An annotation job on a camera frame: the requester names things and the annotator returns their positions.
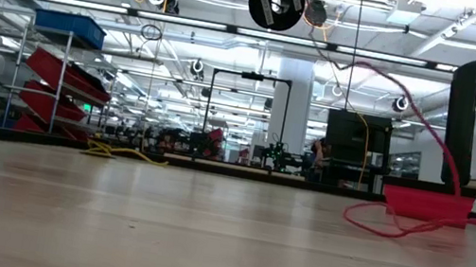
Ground yellow cord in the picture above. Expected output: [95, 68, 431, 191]
[79, 136, 173, 169]

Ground red cord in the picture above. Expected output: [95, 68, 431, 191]
[270, 0, 476, 253]

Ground black monitor cart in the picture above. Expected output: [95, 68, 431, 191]
[317, 107, 397, 191]

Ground blue storage bin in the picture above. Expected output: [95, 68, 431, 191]
[30, 7, 111, 53]

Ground person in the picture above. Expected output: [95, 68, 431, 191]
[308, 135, 333, 171]

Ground metal rack red bins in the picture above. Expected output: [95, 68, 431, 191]
[0, 21, 123, 146]

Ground red square container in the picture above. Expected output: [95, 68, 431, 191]
[377, 174, 476, 231]

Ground hanging yellow cable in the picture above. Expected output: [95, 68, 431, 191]
[344, 112, 375, 184]

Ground tall black rounded post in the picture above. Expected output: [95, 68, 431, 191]
[434, 56, 476, 189]

